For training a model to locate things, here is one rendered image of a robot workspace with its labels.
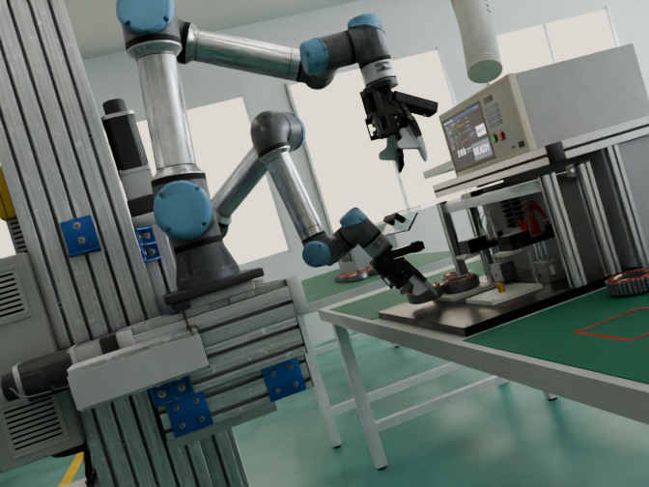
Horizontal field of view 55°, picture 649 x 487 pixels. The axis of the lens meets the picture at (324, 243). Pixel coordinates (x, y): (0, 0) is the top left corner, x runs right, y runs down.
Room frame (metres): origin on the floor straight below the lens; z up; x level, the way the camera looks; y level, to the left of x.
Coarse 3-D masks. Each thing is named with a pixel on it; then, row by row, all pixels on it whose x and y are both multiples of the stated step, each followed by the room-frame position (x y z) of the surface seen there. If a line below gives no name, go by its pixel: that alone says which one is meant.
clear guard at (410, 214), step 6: (480, 186) 1.82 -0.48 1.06; (486, 186) 1.82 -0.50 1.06; (462, 192) 1.80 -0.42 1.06; (444, 198) 1.79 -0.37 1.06; (426, 204) 1.78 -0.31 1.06; (408, 210) 1.86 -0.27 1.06; (414, 210) 1.80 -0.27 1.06; (408, 216) 1.83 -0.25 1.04; (414, 216) 1.77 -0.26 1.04; (396, 222) 1.91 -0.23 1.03; (408, 222) 1.80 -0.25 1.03; (384, 228) 2.00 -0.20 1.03; (390, 228) 1.93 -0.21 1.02; (396, 228) 1.87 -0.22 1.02; (402, 228) 1.82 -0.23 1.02; (408, 228) 1.77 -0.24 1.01; (384, 234) 1.96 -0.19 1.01; (390, 234) 1.92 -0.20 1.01
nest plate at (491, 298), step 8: (496, 288) 1.74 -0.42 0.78; (512, 288) 1.67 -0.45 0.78; (520, 288) 1.64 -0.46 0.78; (528, 288) 1.61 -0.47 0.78; (536, 288) 1.61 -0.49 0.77; (480, 296) 1.70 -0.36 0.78; (488, 296) 1.67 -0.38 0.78; (496, 296) 1.63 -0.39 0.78; (504, 296) 1.60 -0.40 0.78; (512, 296) 1.59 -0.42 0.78; (488, 304) 1.60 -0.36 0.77
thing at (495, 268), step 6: (492, 264) 1.95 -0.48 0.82; (498, 264) 1.90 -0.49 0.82; (504, 264) 1.90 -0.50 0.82; (510, 264) 1.91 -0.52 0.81; (492, 270) 1.95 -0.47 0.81; (498, 270) 1.91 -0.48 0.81; (504, 270) 1.90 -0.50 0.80; (510, 270) 1.90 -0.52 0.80; (498, 276) 1.92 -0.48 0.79; (504, 276) 1.90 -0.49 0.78; (510, 276) 1.90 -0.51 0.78; (516, 276) 1.91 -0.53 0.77
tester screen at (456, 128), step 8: (464, 112) 1.86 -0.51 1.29; (472, 112) 1.81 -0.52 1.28; (480, 112) 1.77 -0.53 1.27; (456, 120) 1.91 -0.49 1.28; (464, 120) 1.87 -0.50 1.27; (472, 120) 1.82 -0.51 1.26; (480, 120) 1.78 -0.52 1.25; (448, 128) 1.98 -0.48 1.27; (456, 128) 1.93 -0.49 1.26; (464, 128) 1.88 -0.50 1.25; (472, 128) 1.83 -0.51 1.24; (448, 136) 1.99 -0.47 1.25; (456, 136) 1.94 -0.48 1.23; (464, 136) 1.90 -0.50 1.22; (480, 136) 1.81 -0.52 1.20; (456, 144) 1.96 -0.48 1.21; (464, 144) 1.91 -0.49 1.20; (456, 152) 1.97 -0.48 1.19; (472, 152) 1.87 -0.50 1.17; (456, 160) 1.99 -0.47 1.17; (472, 160) 1.89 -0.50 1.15; (480, 160) 1.84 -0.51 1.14
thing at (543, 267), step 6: (552, 258) 1.69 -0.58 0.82; (558, 258) 1.67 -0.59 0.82; (540, 264) 1.68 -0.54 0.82; (546, 264) 1.66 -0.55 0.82; (552, 264) 1.67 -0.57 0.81; (558, 264) 1.67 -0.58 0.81; (540, 270) 1.69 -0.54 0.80; (546, 270) 1.66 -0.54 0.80; (558, 270) 1.67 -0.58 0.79; (534, 276) 1.72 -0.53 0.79; (540, 276) 1.70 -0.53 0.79; (546, 276) 1.67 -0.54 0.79; (552, 276) 1.66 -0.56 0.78; (558, 276) 1.67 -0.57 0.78; (564, 276) 1.67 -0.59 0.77
